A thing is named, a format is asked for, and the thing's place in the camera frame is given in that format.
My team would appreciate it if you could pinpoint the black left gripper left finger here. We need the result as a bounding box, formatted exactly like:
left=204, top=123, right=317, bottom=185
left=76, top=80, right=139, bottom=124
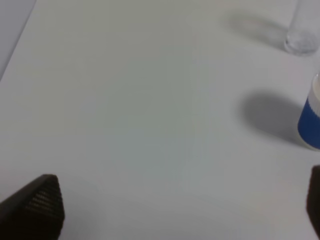
left=0, top=174, right=65, bottom=240

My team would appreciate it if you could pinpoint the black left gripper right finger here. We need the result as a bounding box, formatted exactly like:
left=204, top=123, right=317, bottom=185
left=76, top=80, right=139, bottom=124
left=306, top=165, right=320, bottom=238

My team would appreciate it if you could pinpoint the blue white paper cup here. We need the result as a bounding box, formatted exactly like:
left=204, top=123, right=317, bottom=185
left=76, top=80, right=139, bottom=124
left=297, top=73, right=320, bottom=151

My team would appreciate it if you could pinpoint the tall clear glass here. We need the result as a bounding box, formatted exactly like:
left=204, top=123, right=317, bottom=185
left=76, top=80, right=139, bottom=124
left=284, top=0, right=320, bottom=56

